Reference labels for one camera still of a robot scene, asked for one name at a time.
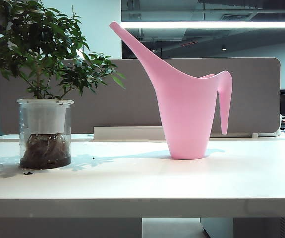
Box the pink plastic cup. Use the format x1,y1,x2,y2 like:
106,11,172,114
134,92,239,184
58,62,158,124
109,21,233,160

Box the white inner plant pot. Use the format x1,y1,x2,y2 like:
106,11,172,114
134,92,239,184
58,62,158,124
23,98,67,135

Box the green leafy plant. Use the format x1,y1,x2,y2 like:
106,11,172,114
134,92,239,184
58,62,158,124
0,0,127,100

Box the grey-brown desk partition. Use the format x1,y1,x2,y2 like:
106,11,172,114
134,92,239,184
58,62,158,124
0,57,282,135

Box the long ceiling light strip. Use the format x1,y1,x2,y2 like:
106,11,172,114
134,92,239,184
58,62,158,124
121,21,285,29

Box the clear glass outer pot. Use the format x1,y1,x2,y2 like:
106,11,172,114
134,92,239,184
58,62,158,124
16,98,75,170

